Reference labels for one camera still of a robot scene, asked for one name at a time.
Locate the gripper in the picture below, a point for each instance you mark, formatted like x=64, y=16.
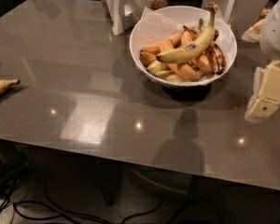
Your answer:
x=276, y=32

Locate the large yellow-green banana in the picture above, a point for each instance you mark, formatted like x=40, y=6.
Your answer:
x=195, y=48

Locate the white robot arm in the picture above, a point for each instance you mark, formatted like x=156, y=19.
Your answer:
x=269, y=46

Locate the blackened overripe banana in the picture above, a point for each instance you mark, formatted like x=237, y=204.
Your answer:
x=212, y=61

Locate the long orange banana centre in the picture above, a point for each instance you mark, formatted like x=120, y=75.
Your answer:
x=185, y=71

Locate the orange banana upper left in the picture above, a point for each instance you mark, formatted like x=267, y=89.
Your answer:
x=155, y=48

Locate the small yellow banana front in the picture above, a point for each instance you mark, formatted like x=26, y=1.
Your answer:
x=156, y=67

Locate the white bowl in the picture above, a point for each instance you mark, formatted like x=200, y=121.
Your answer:
x=134, y=50

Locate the small orange banana left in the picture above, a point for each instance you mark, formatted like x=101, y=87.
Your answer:
x=146, y=58

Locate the bread loaf in bag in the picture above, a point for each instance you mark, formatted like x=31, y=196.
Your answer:
x=253, y=33

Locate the white paper bag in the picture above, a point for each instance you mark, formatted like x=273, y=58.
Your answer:
x=125, y=13

